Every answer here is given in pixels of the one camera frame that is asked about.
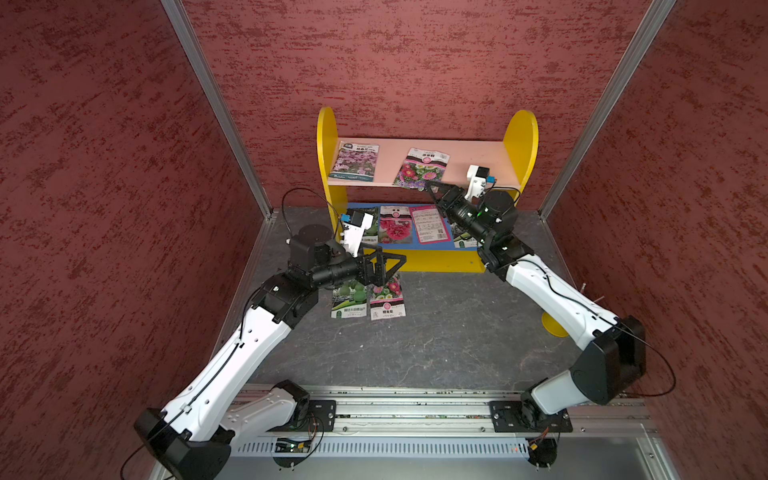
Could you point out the aluminium corner post right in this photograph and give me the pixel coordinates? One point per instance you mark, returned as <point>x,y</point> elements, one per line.
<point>645,34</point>

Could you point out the green gourd seed bag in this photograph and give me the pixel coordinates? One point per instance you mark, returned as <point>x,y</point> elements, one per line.
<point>349,300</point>

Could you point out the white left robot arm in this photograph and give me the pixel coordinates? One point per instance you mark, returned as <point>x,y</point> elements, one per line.
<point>240,354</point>

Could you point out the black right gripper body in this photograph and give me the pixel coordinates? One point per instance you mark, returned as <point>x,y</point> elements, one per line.
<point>467,214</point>

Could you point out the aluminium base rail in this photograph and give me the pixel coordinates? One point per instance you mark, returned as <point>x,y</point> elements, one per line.
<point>410,423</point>

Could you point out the pink flower seed bag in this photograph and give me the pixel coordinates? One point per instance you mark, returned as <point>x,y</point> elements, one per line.
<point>395,225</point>
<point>419,167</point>

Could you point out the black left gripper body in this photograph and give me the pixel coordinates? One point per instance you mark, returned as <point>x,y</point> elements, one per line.
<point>343,270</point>

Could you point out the pink flower seed bag top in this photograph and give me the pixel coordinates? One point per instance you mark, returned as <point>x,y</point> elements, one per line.
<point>419,167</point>

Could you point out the yellow shelf unit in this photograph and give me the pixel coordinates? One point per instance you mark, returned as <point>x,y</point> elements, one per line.
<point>510,161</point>

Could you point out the aster seed bag top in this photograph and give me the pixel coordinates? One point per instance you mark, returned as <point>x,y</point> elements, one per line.
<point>387,301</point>

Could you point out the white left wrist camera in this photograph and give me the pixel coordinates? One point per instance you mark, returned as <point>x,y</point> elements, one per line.
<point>355,224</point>

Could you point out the purple flower seed bag top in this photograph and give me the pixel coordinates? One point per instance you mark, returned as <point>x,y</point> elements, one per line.
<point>355,162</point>

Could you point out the aluminium corner post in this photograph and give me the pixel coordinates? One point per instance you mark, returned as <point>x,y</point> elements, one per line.
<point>187,37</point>
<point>645,34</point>

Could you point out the yellow pen cup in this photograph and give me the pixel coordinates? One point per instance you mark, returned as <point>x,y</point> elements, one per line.
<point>552,326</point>

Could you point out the aluminium corner post left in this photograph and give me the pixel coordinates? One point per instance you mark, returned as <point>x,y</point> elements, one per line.
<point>187,37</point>

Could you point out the pink back-side seed bag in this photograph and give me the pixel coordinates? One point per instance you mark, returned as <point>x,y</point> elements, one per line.
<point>429,224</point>

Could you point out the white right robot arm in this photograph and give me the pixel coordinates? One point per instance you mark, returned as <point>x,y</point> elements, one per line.
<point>613,350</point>

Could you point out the pink flower seed bag lower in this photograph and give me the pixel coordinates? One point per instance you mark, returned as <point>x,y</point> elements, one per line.
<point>395,225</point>

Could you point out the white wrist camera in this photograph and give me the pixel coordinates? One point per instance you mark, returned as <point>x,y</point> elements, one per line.
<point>479,180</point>
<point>355,224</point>

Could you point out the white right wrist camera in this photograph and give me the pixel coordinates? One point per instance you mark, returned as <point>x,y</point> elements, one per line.
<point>479,180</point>

